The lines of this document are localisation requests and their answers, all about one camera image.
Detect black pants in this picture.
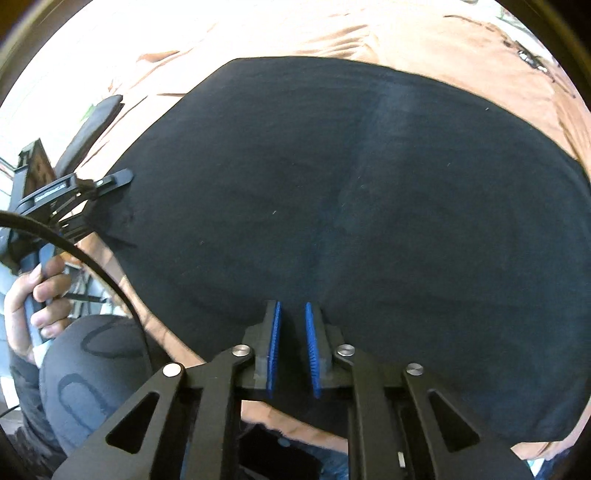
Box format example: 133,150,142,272
95,55,591,446

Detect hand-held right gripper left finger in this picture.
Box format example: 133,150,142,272
51,300,282,480

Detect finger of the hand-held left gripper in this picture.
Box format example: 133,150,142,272
74,169,134,195
55,210,100,241

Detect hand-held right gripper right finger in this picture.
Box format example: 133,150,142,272
302,302,536,480

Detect black padded chair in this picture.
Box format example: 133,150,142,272
58,95,124,178

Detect brown blanket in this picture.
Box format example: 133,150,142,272
69,0,591,462

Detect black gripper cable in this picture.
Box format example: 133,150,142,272
0,210,153,384

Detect person's left hand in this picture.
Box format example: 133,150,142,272
4,254,72,365

